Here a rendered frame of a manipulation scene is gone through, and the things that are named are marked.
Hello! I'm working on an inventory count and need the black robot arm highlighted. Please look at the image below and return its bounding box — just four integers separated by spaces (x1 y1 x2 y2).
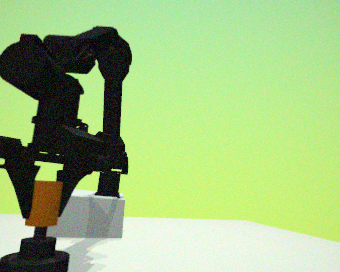
0 26 132 197

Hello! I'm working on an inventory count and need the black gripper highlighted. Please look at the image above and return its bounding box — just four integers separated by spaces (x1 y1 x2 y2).
0 106 112 219

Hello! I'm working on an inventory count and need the orange-brown cylinder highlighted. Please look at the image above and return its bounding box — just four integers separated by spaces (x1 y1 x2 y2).
25 180 63 227

